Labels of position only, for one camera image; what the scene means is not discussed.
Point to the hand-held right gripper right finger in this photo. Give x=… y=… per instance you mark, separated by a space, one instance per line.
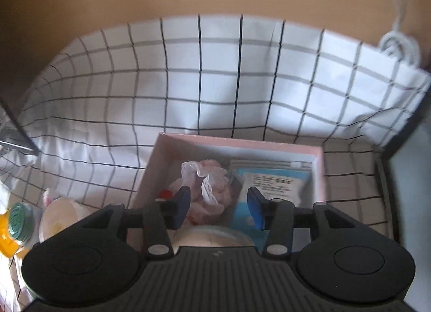
x=256 y=211

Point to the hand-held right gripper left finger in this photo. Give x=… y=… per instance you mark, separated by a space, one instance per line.
x=181 y=206

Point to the large clear white-lid jar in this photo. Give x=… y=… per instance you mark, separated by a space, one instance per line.
x=60 y=217

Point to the pink cardboard box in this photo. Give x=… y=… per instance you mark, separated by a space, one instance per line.
x=161 y=157

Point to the yellow plastic object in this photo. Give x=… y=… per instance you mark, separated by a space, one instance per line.
x=6 y=238

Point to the black framed panel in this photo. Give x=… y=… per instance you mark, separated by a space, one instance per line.
x=410 y=180

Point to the blue white tissue pack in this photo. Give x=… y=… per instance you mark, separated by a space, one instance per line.
x=286 y=187

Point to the white black checkered tablecloth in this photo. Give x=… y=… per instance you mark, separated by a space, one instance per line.
x=235 y=96

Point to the small green-lid jar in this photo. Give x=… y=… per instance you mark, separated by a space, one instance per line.
x=20 y=221

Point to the pink items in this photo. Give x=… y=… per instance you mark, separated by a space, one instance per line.
x=205 y=184

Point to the cream round object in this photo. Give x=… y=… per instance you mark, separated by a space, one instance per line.
x=212 y=236

